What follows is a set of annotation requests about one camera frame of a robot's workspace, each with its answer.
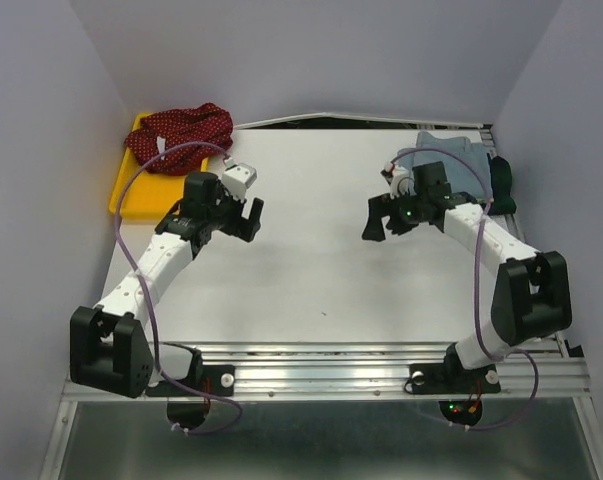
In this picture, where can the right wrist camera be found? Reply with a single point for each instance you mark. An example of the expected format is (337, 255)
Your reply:
(398, 178)

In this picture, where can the aluminium rail frame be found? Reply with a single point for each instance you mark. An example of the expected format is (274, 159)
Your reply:
(322, 327)

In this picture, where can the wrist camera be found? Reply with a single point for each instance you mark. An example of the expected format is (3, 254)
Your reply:
(237, 179)
(398, 178)

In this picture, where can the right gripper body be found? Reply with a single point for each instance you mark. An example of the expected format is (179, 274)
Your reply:
(408, 210)

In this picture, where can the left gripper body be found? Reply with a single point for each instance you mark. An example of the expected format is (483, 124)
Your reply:
(226, 214)

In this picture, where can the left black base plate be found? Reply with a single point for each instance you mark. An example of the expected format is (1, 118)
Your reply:
(202, 402)

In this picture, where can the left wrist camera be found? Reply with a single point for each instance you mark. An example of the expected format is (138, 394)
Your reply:
(237, 179)

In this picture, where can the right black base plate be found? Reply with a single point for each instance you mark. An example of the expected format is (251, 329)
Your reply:
(461, 391)

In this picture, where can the light blue denim skirt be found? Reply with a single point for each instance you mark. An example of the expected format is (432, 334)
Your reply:
(466, 163)

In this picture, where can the red polka dot skirt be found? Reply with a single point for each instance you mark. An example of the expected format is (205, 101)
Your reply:
(184, 137)

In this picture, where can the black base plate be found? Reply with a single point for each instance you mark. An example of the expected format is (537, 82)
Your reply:
(461, 391)
(202, 402)

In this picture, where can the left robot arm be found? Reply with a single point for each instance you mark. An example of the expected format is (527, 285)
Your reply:
(109, 349)

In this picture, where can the dark green skirt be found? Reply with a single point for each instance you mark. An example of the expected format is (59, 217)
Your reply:
(502, 184)

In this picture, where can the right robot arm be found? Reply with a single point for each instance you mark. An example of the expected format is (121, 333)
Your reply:
(531, 297)

